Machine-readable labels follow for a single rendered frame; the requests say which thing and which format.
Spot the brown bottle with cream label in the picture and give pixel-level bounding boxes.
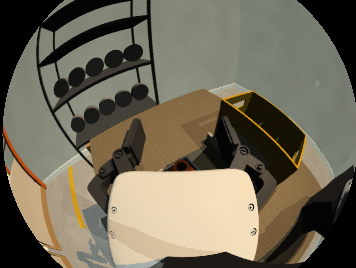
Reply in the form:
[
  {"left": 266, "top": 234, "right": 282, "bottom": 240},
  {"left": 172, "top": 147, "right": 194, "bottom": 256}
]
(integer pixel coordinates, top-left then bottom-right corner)
[{"left": 169, "top": 160, "right": 196, "bottom": 172}]

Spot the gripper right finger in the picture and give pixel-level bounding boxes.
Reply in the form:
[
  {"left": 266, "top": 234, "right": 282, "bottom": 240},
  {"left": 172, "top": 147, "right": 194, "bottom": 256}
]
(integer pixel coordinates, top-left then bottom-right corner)
[{"left": 216, "top": 116, "right": 277, "bottom": 211}]

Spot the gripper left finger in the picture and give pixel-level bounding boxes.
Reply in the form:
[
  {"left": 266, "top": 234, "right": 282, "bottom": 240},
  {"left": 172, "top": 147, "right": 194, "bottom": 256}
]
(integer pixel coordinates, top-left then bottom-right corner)
[{"left": 87, "top": 118, "right": 146, "bottom": 214}]

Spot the orange divided crate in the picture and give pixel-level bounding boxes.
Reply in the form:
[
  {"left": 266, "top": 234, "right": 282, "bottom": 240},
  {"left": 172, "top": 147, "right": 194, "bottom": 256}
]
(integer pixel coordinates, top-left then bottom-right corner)
[{"left": 214, "top": 91, "right": 307, "bottom": 186}]

